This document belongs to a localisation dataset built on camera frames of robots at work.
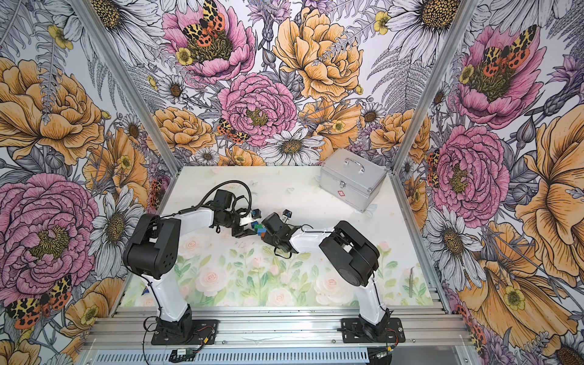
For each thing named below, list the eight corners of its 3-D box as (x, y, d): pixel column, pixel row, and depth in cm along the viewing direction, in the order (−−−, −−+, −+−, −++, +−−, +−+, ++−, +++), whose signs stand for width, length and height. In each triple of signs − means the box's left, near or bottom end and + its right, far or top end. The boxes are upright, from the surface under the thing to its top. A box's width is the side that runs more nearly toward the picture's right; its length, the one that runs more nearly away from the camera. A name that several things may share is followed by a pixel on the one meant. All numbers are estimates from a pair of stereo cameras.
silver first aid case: (315, 192, 116) (317, 166, 102) (337, 172, 125) (341, 145, 112) (360, 220, 105) (369, 196, 91) (380, 196, 114) (391, 170, 101)
